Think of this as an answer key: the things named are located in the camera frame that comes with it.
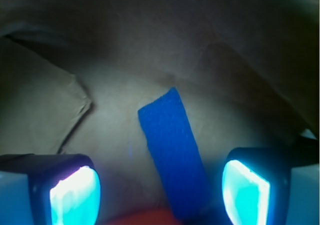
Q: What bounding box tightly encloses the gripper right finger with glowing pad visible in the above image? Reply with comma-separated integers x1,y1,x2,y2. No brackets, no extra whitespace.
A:
222,146,320,225

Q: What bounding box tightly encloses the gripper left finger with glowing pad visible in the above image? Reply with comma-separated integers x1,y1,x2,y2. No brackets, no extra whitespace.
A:
0,154,101,225

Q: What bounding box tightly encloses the blue rectangular sponge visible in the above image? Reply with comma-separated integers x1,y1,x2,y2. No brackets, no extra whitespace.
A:
137,87,211,220

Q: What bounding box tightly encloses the orange toy carrot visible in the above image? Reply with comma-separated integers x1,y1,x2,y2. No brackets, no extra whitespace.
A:
105,207,184,225

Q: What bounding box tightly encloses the brown paper bag liner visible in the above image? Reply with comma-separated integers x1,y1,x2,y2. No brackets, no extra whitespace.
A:
0,0,320,224

